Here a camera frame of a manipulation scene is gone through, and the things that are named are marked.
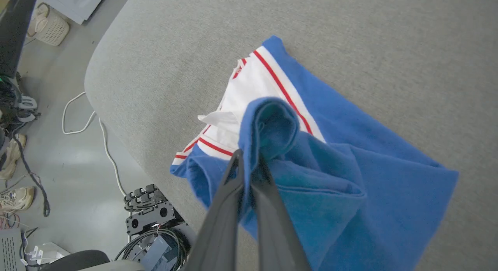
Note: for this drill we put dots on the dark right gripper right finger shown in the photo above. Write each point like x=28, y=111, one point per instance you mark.
x=276, y=232

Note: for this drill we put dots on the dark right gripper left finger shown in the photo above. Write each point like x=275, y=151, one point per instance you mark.
x=221, y=224

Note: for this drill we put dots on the blue shirt with white sleeves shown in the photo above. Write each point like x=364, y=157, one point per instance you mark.
x=369, y=185

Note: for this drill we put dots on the black robot base module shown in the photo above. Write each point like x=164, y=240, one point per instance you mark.
x=149, y=212

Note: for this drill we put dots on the grey blue electronics box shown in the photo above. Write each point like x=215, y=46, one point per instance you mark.
x=159, y=253

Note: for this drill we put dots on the dark grey rounded cover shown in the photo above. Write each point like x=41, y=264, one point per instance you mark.
x=78, y=261

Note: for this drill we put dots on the beige sneaker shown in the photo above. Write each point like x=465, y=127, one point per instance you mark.
x=13, y=154
x=17, y=199

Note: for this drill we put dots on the grey perforated device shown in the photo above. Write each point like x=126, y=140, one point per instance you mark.
x=11, y=251

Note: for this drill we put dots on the black tangled equipment pile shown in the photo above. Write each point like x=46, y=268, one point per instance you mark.
x=15, y=104

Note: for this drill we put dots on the white plastic laundry basket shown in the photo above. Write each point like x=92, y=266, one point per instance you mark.
x=50, y=28

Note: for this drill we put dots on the white flat board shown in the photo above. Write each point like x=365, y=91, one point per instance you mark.
x=74, y=2

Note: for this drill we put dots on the black upright panel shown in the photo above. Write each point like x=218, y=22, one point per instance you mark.
x=13, y=30

